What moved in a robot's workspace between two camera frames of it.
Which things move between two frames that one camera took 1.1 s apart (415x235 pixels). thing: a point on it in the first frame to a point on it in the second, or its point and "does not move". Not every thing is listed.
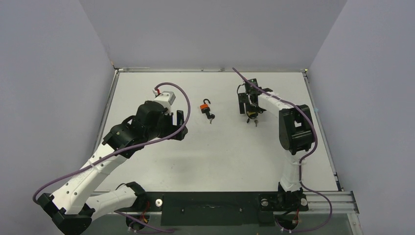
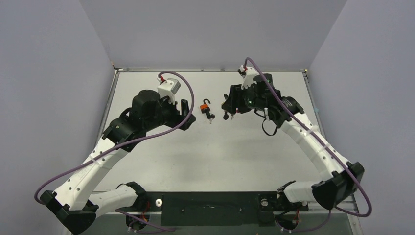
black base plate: (209, 208) does not move
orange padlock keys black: (211, 117) does not move
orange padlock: (204, 107) does not move
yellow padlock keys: (256, 121) to (225, 116)
